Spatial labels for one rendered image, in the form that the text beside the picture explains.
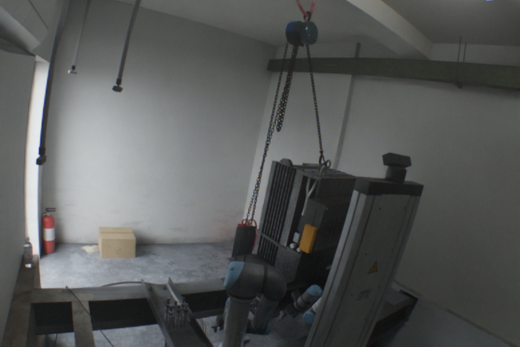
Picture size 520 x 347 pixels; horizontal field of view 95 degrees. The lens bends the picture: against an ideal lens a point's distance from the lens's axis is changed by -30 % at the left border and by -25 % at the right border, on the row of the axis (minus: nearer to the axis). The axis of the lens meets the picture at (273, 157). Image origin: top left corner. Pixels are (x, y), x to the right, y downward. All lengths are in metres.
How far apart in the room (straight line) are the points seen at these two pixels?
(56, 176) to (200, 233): 2.10
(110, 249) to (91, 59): 2.13
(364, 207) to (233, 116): 3.33
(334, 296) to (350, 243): 0.20
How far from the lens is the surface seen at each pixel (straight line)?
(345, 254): 1.01
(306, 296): 1.81
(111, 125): 3.69
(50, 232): 3.75
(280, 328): 2.27
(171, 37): 3.82
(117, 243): 3.72
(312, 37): 1.83
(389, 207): 1.07
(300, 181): 1.97
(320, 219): 1.78
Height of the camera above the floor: 1.91
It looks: 7 degrees down
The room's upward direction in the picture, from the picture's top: 12 degrees clockwise
